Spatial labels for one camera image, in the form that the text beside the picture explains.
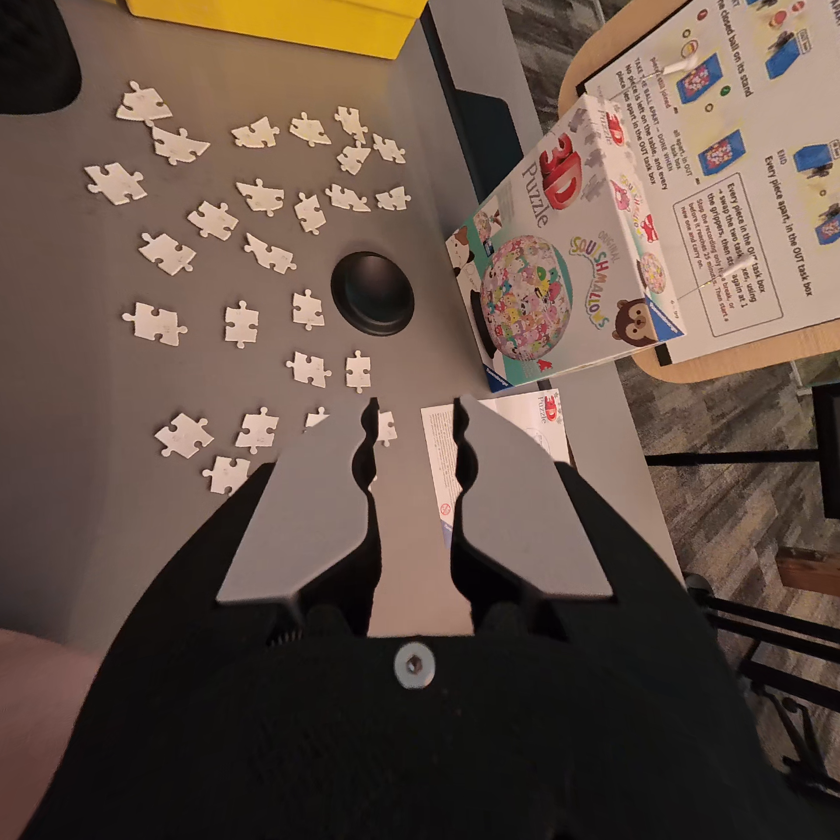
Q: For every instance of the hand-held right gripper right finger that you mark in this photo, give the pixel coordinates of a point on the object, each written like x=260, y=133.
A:
x=532, y=525

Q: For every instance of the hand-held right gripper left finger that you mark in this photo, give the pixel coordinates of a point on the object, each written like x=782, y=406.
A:
x=299, y=525

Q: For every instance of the spread of white jigsaw pieces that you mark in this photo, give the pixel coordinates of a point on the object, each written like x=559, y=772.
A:
x=250, y=326

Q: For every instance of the yellow plastic bin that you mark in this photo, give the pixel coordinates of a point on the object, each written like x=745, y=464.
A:
x=289, y=20

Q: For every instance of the colourful puzzle box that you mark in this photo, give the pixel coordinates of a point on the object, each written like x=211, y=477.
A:
x=565, y=263

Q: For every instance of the white printed leaflet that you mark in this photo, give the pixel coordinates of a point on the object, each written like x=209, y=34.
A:
x=532, y=418

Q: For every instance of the wooden easel board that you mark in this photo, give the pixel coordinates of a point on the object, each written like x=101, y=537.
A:
x=735, y=368

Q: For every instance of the wooden bench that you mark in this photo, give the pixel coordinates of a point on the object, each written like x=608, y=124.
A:
x=807, y=572

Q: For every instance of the person's leg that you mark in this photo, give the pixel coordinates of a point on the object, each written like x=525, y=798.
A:
x=40, y=735

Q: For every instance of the black quilted pad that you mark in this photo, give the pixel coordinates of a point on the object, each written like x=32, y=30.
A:
x=37, y=53

